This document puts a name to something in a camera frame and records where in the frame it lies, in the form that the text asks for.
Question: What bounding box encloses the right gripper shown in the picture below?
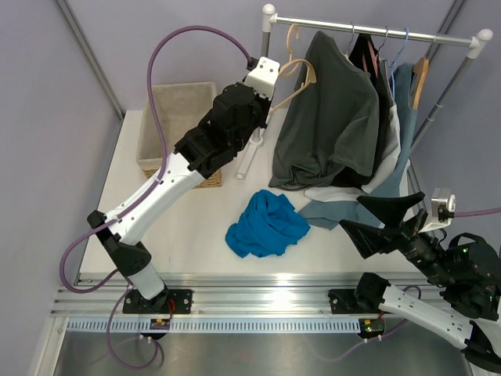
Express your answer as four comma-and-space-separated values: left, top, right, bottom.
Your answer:
338, 190, 453, 286

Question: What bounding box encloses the bright blue t shirt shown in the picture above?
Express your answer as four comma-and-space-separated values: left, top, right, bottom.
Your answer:
225, 190, 310, 259

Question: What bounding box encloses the dark grey t shirt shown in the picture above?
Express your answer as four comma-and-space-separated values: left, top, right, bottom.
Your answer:
269, 31, 380, 190

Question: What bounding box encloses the light wooden hanger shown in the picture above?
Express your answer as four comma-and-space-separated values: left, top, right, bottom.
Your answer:
267, 23, 317, 116

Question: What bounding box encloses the white plastic hanger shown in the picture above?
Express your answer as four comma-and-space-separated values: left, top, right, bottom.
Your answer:
344, 22, 355, 60

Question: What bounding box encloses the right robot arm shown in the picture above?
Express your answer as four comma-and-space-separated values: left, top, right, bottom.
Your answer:
340, 189, 500, 374

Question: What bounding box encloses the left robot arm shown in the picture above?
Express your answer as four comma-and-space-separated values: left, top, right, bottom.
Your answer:
88, 81, 275, 313

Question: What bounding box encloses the steel blue t shirt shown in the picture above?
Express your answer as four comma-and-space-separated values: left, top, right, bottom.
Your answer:
299, 63, 417, 230

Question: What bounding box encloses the brown wooden hanger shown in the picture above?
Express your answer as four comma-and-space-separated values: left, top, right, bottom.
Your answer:
411, 56, 430, 110

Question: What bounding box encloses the pink hanger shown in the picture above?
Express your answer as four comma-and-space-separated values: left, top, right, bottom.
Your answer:
362, 35, 379, 78

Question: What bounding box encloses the black t shirt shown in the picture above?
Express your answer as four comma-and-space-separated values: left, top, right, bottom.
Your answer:
331, 34, 390, 188

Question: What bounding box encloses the metal clothes rack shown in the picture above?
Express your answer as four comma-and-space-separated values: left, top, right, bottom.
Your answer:
236, 2, 495, 207

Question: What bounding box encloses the wicker laundry basket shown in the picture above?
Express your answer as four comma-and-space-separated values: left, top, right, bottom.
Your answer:
136, 82, 218, 178

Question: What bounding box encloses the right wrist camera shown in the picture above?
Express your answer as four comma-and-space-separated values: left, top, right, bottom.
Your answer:
420, 188, 456, 233

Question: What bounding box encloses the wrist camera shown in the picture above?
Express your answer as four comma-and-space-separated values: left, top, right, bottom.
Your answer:
420, 188, 456, 233
243, 56, 280, 99

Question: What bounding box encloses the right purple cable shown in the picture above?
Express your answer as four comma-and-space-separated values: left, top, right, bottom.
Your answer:
449, 206, 501, 219

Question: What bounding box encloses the purple cable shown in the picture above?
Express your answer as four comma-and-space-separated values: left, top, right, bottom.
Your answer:
449, 206, 501, 219
58, 24, 255, 295

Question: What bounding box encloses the slotted cable duct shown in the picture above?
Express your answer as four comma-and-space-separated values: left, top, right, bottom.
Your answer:
67, 317, 361, 334

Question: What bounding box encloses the blue wire hanger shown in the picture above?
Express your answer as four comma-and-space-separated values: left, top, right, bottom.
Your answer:
386, 27, 410, 103

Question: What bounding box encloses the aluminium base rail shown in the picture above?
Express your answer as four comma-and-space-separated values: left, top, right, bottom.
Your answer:
49, 272, 362, 317

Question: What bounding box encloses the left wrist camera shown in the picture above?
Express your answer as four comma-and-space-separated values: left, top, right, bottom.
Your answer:
243, 56, 280, 99

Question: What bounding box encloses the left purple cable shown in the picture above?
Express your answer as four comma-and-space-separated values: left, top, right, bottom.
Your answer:
58, 24, 255, 295

